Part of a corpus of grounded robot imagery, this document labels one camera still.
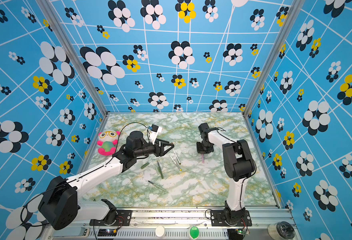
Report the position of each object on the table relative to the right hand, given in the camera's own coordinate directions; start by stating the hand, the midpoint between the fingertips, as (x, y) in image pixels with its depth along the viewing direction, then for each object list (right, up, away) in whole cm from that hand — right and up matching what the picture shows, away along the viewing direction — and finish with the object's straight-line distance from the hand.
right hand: (202, 152), depth 98 cm
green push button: (-9, -28, -36) cm, 46 cm away
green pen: (-27, -10, -7) cm, 30 cm away
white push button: (-24, -29, -34) cm, 50 cm away
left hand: (-19, +8, -23) cm, 31 cm away
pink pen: (0, -3, -4) cm, 6 cm away
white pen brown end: (-17, -3, -2) cm, 18 cm away
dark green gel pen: (-28, -17, -14) cm, 36 cm away
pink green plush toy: (-62, +7, -2) cm, 63 cm away
